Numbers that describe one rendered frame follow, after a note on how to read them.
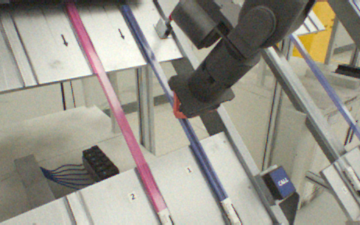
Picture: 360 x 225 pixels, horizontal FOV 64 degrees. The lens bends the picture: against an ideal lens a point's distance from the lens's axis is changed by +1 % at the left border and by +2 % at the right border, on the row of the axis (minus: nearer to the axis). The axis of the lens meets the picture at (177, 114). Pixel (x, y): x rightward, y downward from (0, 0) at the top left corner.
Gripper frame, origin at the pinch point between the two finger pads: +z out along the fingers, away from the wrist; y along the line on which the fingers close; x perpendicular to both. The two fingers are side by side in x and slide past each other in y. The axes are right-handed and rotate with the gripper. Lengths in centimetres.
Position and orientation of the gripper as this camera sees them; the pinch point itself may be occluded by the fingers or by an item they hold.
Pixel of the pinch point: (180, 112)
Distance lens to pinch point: 52.4
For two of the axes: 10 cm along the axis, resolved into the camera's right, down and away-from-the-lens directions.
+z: -4.0, 4.2, 8.1
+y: -8.0, 2.7, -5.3
